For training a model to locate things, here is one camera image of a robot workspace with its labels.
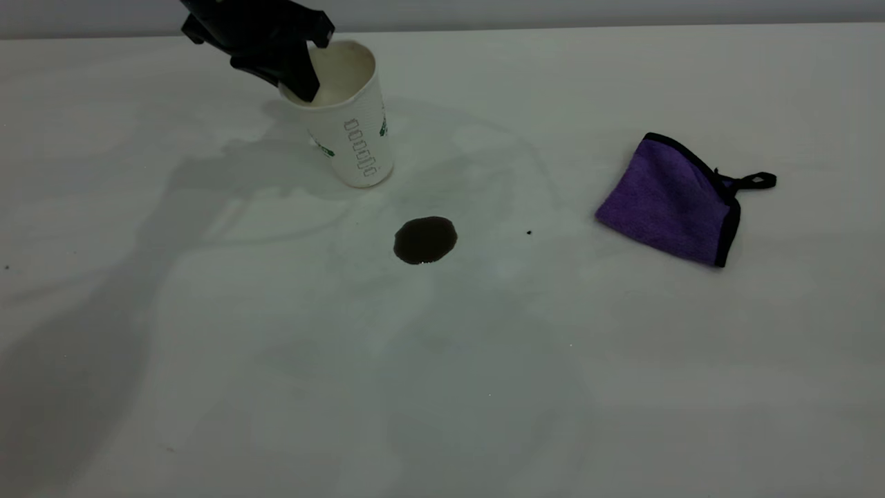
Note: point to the purple microfiber cloth black trim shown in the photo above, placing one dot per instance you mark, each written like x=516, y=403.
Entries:
x=667, y=200

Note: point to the white paper coffee cup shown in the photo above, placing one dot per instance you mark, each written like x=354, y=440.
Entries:
x=352, y=131

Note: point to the dark coffee spill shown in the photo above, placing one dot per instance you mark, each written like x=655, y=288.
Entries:
x=424, y=240

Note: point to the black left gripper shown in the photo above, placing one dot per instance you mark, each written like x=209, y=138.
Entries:
x=256, y=24

